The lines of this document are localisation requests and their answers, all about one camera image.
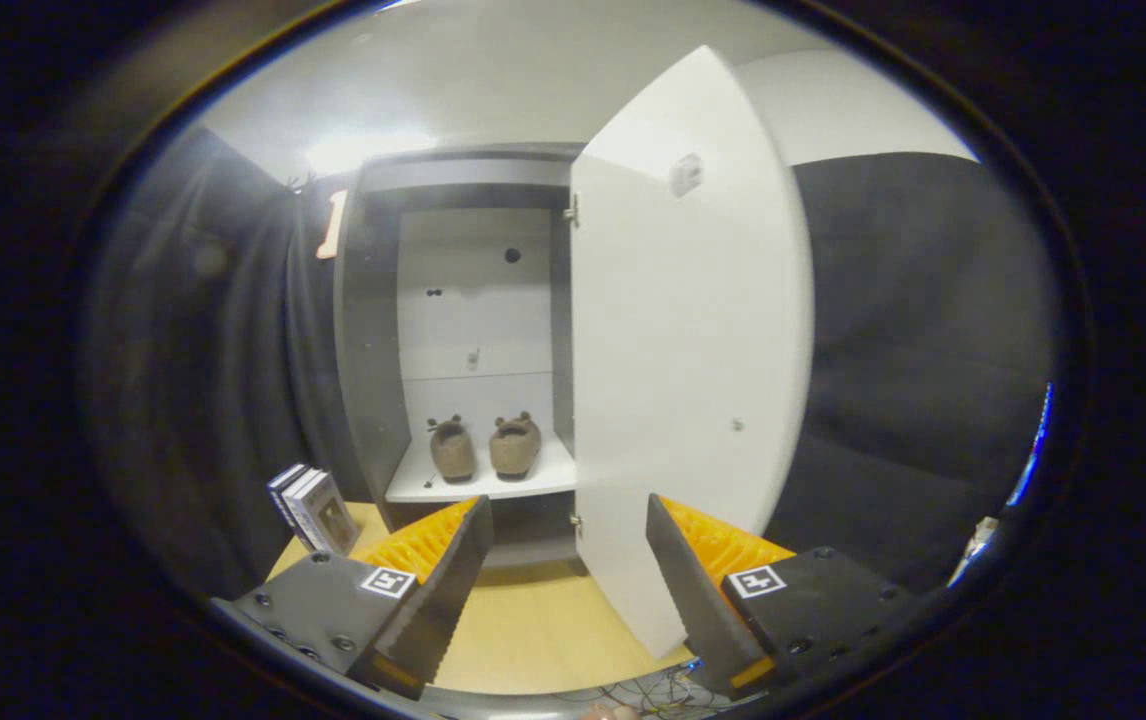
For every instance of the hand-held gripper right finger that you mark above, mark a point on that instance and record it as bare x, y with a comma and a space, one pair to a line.
698, 610

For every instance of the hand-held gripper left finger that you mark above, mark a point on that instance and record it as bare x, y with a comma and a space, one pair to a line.
443, 600

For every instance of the brown fuzzy shoe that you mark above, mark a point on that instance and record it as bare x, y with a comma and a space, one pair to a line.
515, 447
453, 452

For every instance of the dark grey shoe cabinet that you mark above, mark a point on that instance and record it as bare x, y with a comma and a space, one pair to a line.
368, 350

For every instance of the white shoe cabinet door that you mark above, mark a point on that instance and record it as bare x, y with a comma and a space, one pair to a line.
683, 330

